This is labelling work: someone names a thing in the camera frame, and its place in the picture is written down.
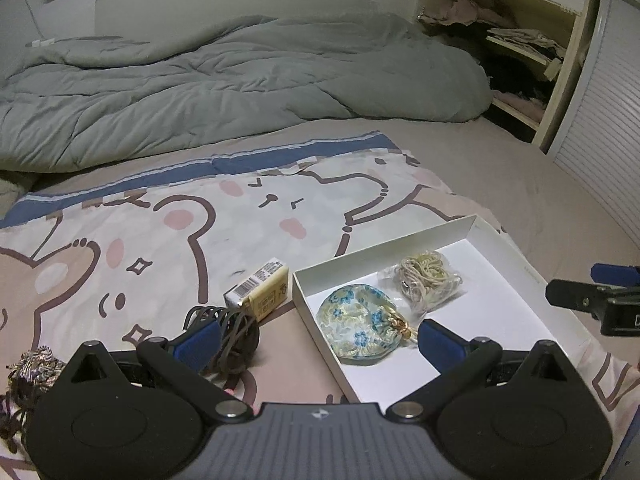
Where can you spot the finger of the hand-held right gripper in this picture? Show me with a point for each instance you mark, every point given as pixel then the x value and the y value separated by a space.
pixel 616 273
pixel 575 293

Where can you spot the white louvered sliding door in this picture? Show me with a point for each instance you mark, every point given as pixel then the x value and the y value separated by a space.
pixel 605 110

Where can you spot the white power strip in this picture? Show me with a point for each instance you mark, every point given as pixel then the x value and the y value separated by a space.
pixel 42 42

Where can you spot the dark clothes pile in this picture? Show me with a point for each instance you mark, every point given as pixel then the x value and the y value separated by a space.
pixel 510 77

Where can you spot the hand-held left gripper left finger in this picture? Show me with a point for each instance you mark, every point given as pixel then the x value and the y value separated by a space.
pixel 197 347

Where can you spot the beige bed sheet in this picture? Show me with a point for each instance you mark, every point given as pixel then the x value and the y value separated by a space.
pixel 500 160

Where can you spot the cream wooden shelf unit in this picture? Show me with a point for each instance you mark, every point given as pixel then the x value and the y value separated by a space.
pixel 562 65

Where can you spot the folded beige clothes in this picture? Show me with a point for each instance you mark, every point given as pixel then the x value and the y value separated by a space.
pixel 520 39

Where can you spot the blue floral round pouch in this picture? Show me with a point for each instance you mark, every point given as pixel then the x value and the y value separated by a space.
pixel 350 320

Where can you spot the dark brown hair claw clip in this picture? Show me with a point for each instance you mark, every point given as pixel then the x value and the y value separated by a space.
pixel 235 342

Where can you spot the small yellow barcode box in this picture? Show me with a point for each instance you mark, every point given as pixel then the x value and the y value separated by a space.
pixel 265 290

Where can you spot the folded pink clothes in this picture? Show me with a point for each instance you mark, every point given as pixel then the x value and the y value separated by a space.
pixel 520 104

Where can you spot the cartoon bear printed blanket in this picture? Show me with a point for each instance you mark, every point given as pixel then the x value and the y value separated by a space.
pixel 200 220

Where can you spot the striped brown scrunchie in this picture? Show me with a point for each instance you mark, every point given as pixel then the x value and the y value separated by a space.
pixel 35 367

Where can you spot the grey duvet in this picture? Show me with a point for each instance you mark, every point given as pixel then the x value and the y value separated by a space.
pixel 200 90

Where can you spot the white shallow cardboard box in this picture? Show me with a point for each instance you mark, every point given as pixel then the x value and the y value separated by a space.
pixel 500 300

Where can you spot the crumpled pink cloth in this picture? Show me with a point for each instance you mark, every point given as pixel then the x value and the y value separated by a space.
pixel 455 12

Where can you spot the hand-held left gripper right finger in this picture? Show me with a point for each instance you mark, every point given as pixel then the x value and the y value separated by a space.
pixel 442 347

